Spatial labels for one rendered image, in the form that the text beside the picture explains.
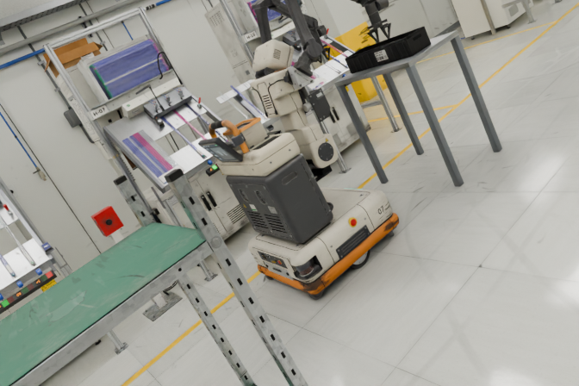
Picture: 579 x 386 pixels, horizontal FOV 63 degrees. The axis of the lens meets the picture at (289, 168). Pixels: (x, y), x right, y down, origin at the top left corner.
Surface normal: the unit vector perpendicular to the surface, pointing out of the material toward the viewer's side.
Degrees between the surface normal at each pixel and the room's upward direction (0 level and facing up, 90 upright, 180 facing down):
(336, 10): 90
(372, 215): 90
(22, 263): 47
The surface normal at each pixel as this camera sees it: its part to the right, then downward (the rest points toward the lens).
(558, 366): -0.44, -0.86
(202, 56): 0.55, -0.04
